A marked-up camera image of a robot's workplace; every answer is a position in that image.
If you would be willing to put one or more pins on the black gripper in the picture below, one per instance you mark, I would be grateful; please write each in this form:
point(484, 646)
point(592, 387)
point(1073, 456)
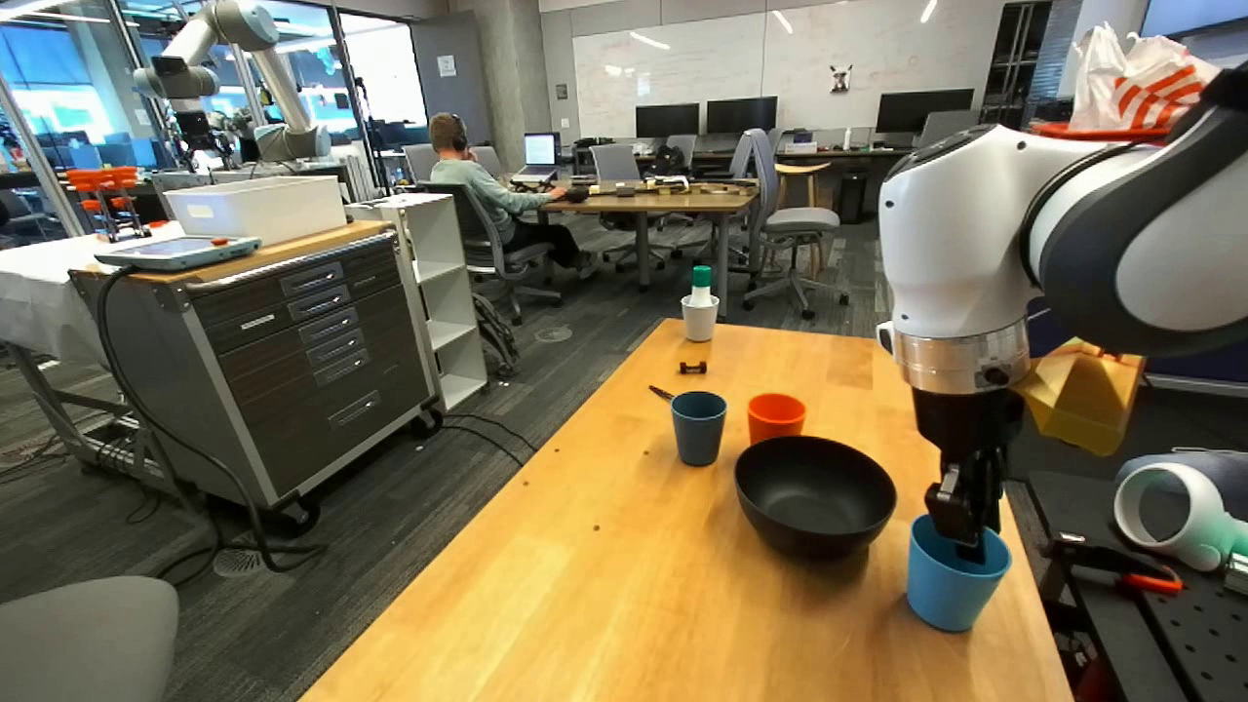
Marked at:
point(969, 429)

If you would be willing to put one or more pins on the light blue plastic cup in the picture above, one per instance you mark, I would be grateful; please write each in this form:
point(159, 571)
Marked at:
point(956, 599)

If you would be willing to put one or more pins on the orange plastic cup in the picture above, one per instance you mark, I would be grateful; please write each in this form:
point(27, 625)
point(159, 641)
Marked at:
point(778, 417)

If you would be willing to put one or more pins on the dark teal plastic cup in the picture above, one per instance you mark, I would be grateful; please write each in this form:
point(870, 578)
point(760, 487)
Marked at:
point(700, 434)

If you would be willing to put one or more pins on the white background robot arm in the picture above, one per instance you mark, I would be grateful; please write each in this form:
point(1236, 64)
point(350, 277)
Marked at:
point(219, 39)

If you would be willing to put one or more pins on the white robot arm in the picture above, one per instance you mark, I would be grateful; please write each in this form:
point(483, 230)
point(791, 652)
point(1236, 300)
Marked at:
point(961, 236)

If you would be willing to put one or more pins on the black bowl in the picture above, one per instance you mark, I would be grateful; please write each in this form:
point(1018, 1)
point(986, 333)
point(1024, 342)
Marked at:
point(816, 502)

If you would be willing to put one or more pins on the black fork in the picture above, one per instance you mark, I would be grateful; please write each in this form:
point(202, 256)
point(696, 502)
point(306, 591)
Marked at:
point(661, 391)

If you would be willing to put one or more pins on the pale cylindrical device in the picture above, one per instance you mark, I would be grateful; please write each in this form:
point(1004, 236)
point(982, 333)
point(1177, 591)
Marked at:
point(1177, 511)

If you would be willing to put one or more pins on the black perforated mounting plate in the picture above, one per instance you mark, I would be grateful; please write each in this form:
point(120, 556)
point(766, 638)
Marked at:
point(1173, 650)

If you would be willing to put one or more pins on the white plastic container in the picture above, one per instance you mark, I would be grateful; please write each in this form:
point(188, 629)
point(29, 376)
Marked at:
point(700, 314)

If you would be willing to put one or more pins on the grey swivel chair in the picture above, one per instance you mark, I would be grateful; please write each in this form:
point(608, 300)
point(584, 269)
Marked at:
point(786, 220)

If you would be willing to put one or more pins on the black monitor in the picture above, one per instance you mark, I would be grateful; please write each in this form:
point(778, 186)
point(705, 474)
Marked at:
point(922, 110)
point(665, 119)
point(744, 116)

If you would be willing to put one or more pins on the wooden office table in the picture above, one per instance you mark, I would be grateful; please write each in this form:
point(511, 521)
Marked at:
point(665, 201)

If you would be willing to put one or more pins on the white orange striped bag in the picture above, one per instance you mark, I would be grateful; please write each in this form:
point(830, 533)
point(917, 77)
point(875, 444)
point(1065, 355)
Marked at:
point(1133, 78)

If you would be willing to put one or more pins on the black mesh office chair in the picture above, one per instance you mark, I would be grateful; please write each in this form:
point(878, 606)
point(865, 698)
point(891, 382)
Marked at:
point(474, 256)

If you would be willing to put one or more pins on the white shelf unit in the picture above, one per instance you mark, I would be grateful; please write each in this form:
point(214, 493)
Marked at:
point(444, 299)

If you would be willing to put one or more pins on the seated person green shirt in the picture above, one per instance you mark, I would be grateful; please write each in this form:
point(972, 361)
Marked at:
point(474, 182)

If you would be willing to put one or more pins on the grey drawer tool cabinet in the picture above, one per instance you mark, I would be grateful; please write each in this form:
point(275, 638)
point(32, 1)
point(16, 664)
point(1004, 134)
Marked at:
point(258, 365)

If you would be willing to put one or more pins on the white box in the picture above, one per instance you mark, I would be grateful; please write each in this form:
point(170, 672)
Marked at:
point(258, 205)

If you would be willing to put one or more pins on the grey laptop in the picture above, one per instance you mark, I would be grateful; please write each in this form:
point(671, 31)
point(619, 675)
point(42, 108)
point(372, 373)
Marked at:
point(179, 249)

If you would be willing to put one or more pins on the grey office chair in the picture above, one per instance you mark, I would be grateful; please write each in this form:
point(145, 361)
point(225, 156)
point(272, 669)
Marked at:
point(80, 646)

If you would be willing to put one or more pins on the orange equipment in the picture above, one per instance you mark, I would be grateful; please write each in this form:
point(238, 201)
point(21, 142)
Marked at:
point(98, 187)

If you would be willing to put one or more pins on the yellow wrist camera mount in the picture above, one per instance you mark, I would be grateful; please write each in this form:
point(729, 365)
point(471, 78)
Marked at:
point(1078, 396)

